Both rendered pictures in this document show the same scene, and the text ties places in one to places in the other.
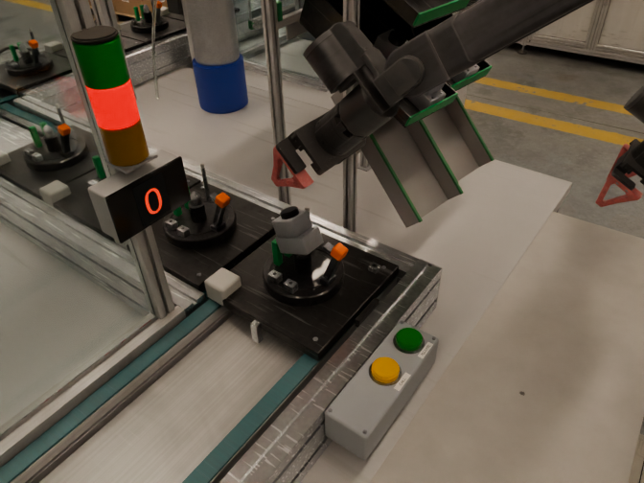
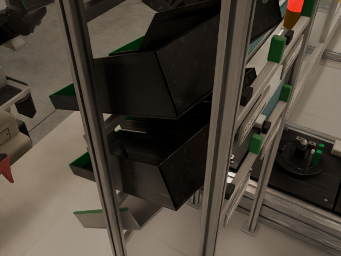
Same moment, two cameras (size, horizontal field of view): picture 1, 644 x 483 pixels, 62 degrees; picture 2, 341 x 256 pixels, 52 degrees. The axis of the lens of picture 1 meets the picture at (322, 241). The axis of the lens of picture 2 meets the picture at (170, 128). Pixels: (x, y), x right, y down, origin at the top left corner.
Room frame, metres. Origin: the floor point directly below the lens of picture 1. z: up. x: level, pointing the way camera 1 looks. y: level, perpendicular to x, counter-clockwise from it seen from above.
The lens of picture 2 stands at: (1.47, -0.20, 1.70)
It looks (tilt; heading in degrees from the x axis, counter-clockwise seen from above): 42 degrees down; 173
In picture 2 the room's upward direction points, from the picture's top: straight up
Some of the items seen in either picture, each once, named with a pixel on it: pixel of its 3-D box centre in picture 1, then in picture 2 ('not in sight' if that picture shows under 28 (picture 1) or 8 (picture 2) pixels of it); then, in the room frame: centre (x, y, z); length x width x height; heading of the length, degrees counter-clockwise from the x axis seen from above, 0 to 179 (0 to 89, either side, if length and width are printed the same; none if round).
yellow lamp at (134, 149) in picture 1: (124, 139); (294, 17); (0.61, 0.24, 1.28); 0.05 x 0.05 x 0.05
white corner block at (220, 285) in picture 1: (223, 287); (256, 122); (0.67, 0.17, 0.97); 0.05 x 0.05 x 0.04; 53
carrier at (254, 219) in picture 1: (196, 208); (301, 149); (0.84, 0.24, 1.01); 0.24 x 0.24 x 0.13; 53
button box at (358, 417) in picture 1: (383, 384); not in sight; (0.49, -0.09, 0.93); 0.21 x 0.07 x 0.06; 143
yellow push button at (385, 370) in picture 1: (384, 371); not in sight; (0.49, -0.09, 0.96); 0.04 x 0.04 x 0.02
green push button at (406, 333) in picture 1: (408, 340); not in sight; (0.54, -0.13, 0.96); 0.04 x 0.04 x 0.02
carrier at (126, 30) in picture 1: (147, 15); not in sight; (2.11, 0.63, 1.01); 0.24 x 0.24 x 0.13; 53
